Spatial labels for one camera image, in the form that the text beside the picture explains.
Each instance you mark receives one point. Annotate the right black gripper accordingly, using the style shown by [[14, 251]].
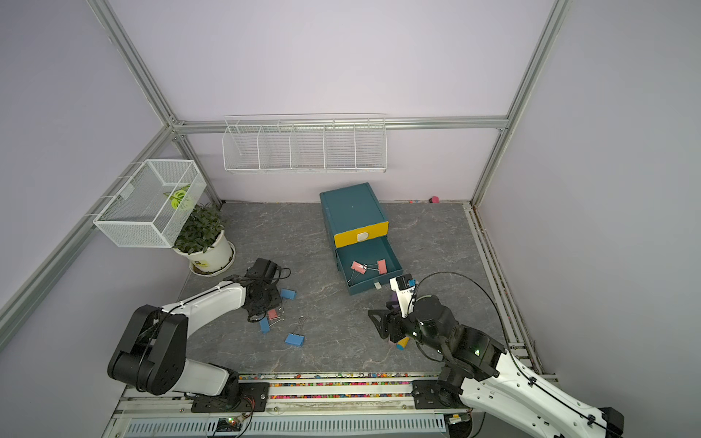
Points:
[[388, 316]]

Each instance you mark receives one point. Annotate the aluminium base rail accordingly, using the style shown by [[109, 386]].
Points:
[[312, 404]]

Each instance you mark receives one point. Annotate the yellow top drawer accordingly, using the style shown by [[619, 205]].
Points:
[[362, 234]]

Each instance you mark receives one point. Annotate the purple toy shovel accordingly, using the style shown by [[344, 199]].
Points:
[[392, 300]]

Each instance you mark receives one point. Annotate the pink binder clip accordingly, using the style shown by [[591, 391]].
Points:
[[380, 267], [357, 272], [275, 316]]

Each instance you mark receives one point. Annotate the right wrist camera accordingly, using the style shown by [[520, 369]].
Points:
[[404, 288]]

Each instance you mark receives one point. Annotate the green toy shovel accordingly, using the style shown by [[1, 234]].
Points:
[[403, 343]]

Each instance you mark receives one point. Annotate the white wire wall shelf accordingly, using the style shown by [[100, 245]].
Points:
[[305, 143]]

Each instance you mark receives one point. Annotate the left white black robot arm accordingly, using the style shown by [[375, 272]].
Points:
[[151, 356]]

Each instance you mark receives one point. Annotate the potted green plant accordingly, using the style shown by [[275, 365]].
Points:
[[202, 241]]

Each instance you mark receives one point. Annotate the white wire basket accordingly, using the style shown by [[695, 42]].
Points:
[[139, 215]]

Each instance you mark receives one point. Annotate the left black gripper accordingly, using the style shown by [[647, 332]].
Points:
[[276, 300]]

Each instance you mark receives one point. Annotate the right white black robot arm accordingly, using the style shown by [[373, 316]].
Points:
[[479, 372]]

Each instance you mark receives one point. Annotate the green leaf toy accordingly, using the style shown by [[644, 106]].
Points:
[[179, 198]]

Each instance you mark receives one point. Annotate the teal drawer cabinet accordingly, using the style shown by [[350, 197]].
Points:
[[350, 208]]

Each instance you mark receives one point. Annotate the teal drawer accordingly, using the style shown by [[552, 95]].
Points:
[[367, 264]]

